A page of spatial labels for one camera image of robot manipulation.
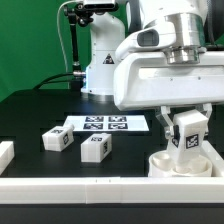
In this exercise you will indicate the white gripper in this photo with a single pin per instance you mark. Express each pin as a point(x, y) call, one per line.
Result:
point(146, 80)

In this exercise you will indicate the white round stool seat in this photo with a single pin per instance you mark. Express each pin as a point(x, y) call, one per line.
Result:
point(162, 165)

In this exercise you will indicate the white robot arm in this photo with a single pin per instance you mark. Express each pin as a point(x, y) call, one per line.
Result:
point(169, 59)

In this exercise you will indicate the white marker sheet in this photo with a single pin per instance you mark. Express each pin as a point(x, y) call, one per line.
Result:
point(108, 123)

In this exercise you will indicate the white U-shaped fence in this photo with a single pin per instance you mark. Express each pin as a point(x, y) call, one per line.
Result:
point(118, 189)

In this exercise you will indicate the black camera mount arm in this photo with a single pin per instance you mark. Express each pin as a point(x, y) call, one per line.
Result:
point(77, 15)

